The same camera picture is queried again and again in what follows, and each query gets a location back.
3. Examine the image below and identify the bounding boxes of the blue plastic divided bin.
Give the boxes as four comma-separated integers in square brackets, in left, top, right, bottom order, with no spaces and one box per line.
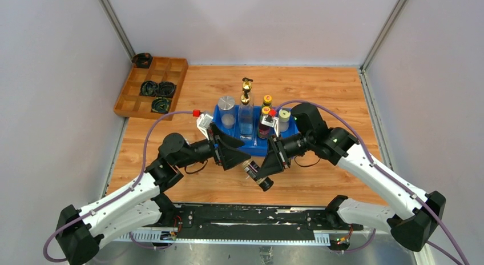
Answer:
[211,104,301,158]

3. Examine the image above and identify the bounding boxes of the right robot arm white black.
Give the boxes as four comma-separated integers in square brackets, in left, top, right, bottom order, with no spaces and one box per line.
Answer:
[257,102,446,252]

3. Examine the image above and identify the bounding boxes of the dark coiled roll upper right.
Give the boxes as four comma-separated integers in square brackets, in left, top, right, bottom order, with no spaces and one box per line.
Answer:
[156,81,176,98]

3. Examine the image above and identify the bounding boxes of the jar with silver lid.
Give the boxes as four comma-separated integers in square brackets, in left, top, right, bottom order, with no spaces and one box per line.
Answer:
[217,95,235,129]

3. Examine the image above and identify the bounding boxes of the glass bottle with brown sauce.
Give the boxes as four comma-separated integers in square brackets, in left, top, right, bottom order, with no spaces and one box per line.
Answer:
[242,77,253,99]

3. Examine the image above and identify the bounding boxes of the clear glass oil bottle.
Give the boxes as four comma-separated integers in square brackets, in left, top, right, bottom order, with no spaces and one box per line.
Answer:
[238,94,254,140]

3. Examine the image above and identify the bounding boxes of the small black pepper shaker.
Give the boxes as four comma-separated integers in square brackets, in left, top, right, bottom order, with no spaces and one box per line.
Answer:
[242,160,275,192]

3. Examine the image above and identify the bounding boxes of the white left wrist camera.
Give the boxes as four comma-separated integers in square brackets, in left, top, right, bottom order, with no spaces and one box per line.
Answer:
[192,109,213,139]

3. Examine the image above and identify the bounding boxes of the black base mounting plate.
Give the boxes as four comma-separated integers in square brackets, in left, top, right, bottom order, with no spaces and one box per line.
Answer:
[153,203,364,242]

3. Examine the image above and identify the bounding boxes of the green label sauce bottle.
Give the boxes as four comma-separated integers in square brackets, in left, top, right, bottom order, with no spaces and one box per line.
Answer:
[257,106,272,140]

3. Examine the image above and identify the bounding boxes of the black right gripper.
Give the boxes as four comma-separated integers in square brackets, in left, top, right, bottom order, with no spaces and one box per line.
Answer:
[257,132,314,178]

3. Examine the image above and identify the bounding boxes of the jar with pale yellow lid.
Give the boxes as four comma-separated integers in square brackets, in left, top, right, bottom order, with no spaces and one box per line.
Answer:
[279,109,291,133]

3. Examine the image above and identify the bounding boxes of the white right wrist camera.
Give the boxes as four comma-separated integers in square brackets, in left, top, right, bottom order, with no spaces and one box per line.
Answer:
[258,107,281,139]

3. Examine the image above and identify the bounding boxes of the red label sauce bottle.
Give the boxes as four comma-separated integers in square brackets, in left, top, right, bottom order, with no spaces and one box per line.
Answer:
[263,95,273,108]

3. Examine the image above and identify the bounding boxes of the wooden compartment tray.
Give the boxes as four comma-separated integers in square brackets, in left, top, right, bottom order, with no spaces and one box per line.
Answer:
[114,53,188,119]

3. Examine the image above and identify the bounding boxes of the dark coiled roll lower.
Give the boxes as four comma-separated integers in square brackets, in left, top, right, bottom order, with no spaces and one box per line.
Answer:
[151,97,172,114]

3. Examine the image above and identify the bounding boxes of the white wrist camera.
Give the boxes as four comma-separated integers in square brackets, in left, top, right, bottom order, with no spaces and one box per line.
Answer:
[258,107,281,139]
[192,109,213,139]

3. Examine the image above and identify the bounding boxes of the dark coiled roll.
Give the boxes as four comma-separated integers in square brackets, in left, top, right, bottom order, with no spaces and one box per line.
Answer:
[140,81,158,97]
[156,81,176,98]
[151,97,172,114]

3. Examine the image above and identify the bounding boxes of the dark coiled roll upper left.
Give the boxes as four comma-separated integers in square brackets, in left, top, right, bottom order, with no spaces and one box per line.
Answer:
[140,81,158,97]

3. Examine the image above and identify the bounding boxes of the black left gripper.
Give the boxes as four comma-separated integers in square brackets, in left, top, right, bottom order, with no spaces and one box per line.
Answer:
[176,123,251,170]

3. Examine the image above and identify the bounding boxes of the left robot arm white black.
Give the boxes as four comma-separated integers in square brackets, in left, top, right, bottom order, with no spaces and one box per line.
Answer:
[54,122,251,264]

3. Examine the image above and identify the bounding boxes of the aluminium frame rail front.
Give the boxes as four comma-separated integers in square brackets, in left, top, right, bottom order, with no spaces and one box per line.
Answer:
[68,202,426,265]

